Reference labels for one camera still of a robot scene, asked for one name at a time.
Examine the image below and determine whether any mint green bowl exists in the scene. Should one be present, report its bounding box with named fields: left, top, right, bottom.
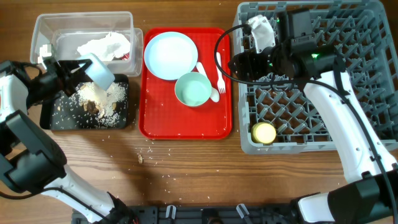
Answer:
left=174, top=72, right=212, bottom=107

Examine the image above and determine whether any light blue plate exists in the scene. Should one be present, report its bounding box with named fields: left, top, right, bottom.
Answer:
left=144, top=32, right=198, bottom=81

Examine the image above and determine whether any red sauce packet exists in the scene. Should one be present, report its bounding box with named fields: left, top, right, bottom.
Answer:
left=119, top=53, right=130, bottom=60

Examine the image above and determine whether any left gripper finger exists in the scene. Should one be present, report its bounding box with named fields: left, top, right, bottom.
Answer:
left=63, top=83, right=77, bottom=96
left=58, top=59, right=93, bottom=73

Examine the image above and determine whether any light blue bowl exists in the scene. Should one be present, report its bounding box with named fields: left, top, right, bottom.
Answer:
left=78, top=53, right=115, bottom=90

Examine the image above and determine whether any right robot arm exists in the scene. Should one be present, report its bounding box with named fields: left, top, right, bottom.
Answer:
left=228, top=8, right=397, bottom=223

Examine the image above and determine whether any yellow plastic cup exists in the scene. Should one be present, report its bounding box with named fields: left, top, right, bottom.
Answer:
left=251, top=122, right=277, bottom=144

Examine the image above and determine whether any white plastic fork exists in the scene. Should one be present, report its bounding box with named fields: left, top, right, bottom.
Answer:
left=216, top=52, right=226, bottom=93

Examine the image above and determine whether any white napkin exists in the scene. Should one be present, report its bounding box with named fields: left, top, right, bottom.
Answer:
left=77, top=32, right=131, bottom=62

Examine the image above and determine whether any food scraps and rice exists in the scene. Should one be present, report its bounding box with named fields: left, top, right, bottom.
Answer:
left=51, top=81, right=127, bottom=129

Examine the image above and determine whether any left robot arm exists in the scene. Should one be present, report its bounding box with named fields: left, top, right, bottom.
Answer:
left=1, top=55, right=137, bottom=223

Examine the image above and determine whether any grey dishwasher rack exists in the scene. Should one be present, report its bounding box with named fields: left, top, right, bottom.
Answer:
left=233, top=1, right=397, bottom=154

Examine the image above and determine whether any red serving tray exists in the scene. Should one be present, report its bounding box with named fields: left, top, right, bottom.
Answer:
left=139, top=27, right=233, bottom=139

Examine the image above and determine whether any white plastic spoon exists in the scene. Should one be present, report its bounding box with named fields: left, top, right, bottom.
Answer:
left=196, top=62, right=220, bottom=103

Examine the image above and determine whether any black food waste tray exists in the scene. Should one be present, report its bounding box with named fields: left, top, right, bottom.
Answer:
left=40, top=74, right=129, bottom=131

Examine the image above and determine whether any clear plastic waste bin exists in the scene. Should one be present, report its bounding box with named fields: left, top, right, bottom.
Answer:
left=30, top=11, right=143, bottom=77

